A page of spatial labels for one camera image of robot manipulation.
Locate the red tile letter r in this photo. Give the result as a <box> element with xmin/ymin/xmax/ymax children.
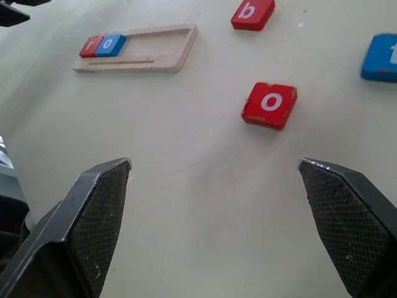
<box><xmin>79</xmin><ymin>35</ymin><xmax>105</xmax><ymax>59</ymax></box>

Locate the blue tile letter t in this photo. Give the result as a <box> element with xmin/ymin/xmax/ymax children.
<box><xmin>360</xmin><ymin>33</ymin><xmax>397</xmax><ymax>83</ymax></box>

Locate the blue tile letter o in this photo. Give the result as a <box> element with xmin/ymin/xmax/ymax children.
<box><xmin>94</xmin><ymin>34</ymin><xmax>127</xmax><ymax>58</ymax></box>

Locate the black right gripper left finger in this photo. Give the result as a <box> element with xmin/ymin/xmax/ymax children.
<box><xmin>0</xmin><ymin>157</ymin><xmax>132</xmax><ymax>298</ymax></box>

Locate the red tile letter o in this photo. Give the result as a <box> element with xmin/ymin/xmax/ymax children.
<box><xmin>241</xmin><ymin>81</ymin><xmax>298</xmax><ymax>131</ymax></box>

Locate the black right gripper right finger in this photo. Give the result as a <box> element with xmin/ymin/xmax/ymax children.
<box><xmin>297</xmin><ymin>157</ymin><xmax>397</xmax><ymax>298</ymax></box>

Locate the black left gripper of robot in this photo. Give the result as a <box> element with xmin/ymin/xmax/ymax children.
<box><xmin>0</xmin><ymin>0</ymin><xmax>52</xmax><ymax>28</ymax></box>

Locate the wooden letter tray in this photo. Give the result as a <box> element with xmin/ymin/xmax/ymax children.
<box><xmin>73</xmin><ymin>24</ymin><xmax>199</xmax><ymax>74</ymax></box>

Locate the red tile letter b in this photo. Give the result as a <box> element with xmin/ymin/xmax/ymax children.
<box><xmin>230</xmin><ymin>0</ymin><xmax>276</xmax><ymax>32</ymax></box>

